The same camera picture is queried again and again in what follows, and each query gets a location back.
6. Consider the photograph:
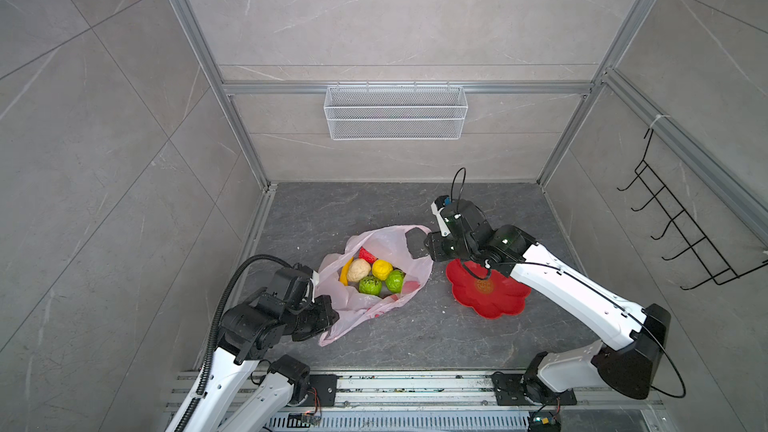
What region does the green fake lime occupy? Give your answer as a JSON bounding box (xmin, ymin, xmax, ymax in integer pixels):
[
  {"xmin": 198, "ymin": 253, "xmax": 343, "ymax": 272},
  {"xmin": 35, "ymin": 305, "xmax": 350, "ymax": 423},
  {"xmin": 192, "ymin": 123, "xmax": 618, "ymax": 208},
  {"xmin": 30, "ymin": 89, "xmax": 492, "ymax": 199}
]
[{"xmin": 384, "ymin": 269, "xmax": 406, "ymax": 294}]

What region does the green fake kiwi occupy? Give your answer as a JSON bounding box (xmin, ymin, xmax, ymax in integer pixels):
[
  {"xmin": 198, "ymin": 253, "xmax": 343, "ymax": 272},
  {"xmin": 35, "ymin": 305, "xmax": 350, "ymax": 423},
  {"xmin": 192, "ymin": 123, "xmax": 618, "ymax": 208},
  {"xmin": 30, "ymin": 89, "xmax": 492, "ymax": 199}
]
[{"xmin": 358, "ymin": 275, "xmax": 383, "ymax": 297}]

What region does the yellow fake banana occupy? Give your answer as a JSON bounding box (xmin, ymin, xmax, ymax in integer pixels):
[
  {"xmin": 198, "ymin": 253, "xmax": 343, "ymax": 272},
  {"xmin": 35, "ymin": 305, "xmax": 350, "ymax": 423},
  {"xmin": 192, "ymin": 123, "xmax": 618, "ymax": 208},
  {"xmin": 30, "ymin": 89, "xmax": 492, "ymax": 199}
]
[{"xmin": 339, "ymin": 258, "xmax": 354, "ymax": 286}]

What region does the cream fake fruit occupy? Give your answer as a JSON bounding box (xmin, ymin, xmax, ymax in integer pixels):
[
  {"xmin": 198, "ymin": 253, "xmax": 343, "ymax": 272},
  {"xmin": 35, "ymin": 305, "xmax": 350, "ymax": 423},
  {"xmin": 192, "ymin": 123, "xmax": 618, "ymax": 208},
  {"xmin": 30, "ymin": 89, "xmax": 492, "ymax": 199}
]
[{"xmin": 346, "ymin": 259, "xmax": 372, "ymax": 283}]

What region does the pink plastic bag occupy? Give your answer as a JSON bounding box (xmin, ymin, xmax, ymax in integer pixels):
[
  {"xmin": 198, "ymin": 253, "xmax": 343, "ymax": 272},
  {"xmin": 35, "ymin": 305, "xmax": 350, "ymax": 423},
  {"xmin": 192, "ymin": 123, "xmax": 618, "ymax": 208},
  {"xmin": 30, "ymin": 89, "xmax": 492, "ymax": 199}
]
[{"xmin": 314, "ymin": 225, "xmax": 433, "ymax": 347}]

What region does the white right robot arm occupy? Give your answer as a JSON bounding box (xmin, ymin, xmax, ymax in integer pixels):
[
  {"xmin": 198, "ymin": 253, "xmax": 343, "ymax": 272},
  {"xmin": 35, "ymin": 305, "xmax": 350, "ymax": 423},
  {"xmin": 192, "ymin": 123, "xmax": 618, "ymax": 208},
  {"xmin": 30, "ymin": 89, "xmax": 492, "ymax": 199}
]
[{"xmin": 424, "ymin": 195, "xmax": 671, "ymax": 404}]

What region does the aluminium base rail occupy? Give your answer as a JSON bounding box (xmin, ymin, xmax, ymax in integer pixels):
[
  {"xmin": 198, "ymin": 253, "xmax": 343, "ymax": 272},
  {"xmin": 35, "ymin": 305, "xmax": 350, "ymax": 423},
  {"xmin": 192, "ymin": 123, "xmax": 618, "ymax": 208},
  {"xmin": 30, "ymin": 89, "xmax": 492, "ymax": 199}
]
[{"xmin": 173, "ymin": 368, "xmax": 664, "ymax": 432}]

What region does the white wire mesh basket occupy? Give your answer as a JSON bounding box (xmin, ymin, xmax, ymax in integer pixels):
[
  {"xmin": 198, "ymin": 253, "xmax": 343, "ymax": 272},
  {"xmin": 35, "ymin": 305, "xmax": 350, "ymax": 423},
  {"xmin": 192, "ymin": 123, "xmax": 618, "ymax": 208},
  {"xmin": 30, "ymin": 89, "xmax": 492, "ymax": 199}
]
[{"xmin": 323, "ymin": 85, "xmax": 469, "ymax": 141}]

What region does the red flower-shaped bowl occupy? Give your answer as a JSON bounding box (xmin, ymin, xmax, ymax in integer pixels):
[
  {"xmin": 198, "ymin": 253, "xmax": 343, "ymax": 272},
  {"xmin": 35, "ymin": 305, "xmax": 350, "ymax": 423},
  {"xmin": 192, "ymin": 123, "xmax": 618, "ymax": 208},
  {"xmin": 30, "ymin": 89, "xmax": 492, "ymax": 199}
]
[{"xmin": 446, "ymin": 259, "xmax": 532, "ymax": 319}]

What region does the black wire hook rack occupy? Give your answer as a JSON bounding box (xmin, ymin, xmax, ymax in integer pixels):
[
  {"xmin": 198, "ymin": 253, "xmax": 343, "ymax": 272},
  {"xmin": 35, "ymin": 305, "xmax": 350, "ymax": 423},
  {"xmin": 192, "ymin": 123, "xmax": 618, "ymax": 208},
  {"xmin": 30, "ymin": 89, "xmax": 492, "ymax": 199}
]
[{"xmin": 616, "ymin": 128, "xmax": 767, "ymax": 291}]

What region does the yellow fake lemon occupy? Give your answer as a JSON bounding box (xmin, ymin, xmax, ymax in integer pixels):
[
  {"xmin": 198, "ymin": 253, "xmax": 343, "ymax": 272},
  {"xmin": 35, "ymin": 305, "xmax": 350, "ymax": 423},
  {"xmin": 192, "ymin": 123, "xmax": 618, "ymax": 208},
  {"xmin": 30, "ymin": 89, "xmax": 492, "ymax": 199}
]
[{"xmin": 371, "ymin": 259, "xmax": 394, "ymax": 281}]

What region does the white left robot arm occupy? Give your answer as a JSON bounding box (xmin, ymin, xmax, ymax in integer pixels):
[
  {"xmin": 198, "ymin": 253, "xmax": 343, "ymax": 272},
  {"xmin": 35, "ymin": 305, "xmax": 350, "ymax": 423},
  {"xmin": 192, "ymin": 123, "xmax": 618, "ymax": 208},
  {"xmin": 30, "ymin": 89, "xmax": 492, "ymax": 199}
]
[{"xmin": 166, "ymin": 254, "xmax": 339, "ymax": 431}]

